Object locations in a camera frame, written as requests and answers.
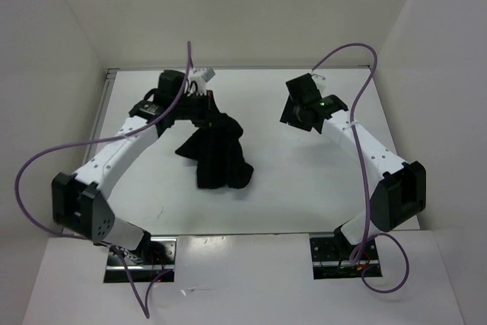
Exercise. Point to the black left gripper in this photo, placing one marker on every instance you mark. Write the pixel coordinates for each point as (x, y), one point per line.
(211, 114)

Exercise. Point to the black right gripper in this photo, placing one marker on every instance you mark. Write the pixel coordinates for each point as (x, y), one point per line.
(288, 116)

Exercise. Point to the black skirt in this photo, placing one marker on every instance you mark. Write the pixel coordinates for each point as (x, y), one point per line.
(218, 154)

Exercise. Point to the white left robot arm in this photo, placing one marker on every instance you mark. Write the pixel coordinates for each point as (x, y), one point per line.
(80, 200)

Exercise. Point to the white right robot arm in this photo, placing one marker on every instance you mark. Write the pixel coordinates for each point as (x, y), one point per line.
(397, 188)

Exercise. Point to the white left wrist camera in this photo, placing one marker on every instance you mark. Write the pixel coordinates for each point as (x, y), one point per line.
(199, 79)

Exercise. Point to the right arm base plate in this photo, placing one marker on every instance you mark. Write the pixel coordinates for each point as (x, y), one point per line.
(329, 262)

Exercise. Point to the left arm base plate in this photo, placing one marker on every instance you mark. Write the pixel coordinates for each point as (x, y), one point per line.
(158, 264)

